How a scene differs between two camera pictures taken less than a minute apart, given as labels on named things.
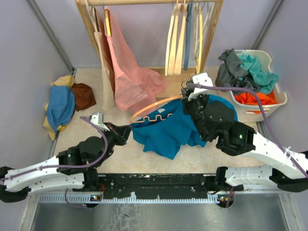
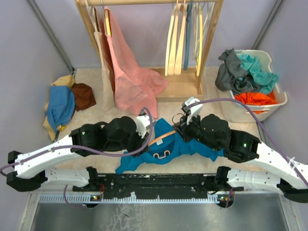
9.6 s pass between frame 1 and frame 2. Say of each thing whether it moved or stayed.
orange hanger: moved
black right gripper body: moved
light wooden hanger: stayed
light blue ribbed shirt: stayed
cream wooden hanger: stayed
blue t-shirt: moved
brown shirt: stayed
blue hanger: stayed
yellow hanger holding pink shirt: stayed
